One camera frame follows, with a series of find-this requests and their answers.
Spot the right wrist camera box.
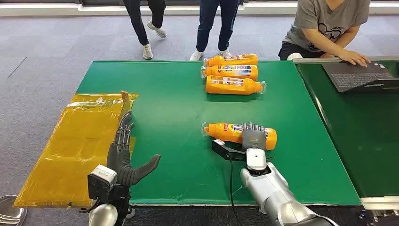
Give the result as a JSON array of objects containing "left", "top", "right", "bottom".
[{"left": 212, "top": 139, "right": 247, "bottom": 162}]

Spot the round silver metal base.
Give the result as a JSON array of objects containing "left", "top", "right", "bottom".
[{"left": 0, "top": 194, "right": 28, "bottom": 226}]

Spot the seated person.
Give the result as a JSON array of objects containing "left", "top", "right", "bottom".
[{"left": 278, "top": 0, "right": 372, "bottom": 68}]

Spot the orange bottle with clear cap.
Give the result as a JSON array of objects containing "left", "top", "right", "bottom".
[
  {"left": 201, "top": 121, "right": 278, "bottom": 151},
  {"left": 200, "top": 65, "right": 259, "bottom": 81},
  {"left": 203, "top": 53, "right": 258, "bottom": 67},
  {"left": 206, "top": 75, "right": 267, "bottom": 96}
]

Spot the aluminium table edge rail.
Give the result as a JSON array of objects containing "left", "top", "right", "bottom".
[
  {"left": 360, "top": 196, "right": 399, "bottom": 210},
  {"left": 292, "top": 56, "right": 399, "bottom": 64}
]

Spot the black camera cable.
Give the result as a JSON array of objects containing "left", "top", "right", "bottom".
[
  {"left": 79, "top": 196, "right": 101, "bottom": 215},
  {"left": 228, "top": 154, "right": 239, "bottom": 226}
]

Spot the black left camera cable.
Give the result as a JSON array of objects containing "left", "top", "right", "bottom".
[{"left": 79, "top": 196, "right": 101, "bottom": 215}]

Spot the standing person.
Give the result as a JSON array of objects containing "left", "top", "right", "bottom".
[
  {"left": 189, "top": 0, "right": 242, "bottom": 62},
  {"left": 122, "top": 0, "right": 168, "bottom": 60}
]

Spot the brown cardboard flap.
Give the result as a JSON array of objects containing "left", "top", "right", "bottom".
[{"left": 118, "top": 90, "right": 132, "bottom": 122}]

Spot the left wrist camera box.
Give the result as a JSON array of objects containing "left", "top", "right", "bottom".
[{"left": 87, "top": 164, "right": 118, "bottom": 201}]

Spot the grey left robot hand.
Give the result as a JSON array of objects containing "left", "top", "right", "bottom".
[{"left": 106, "top": 110, "right": 161, "bottom": 187}]

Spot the black laptop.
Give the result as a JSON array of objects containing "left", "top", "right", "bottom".
[{"left": 321, "top": 60, "right": 399, "bottom": 94}]

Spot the yellow plastic sheet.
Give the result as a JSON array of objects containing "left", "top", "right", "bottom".
[{"left": 13, "top": 91, "right": 139, "bottom": 209}]

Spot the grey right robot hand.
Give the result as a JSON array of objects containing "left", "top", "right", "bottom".
[{"left": 241, "top": 121, "right": 268, "bottom": 152}]

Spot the black right camera cable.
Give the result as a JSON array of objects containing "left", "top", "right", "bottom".
[{"left": 228, "top": 154, "right": 239, "bottom": 226}]

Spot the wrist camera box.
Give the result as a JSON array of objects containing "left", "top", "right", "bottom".
[
  {"left": 212, "top": 139, "right": 247, "bottom": 162},
  {"left": 87, "top": 164, "right": 118, "bottom": 201}
]

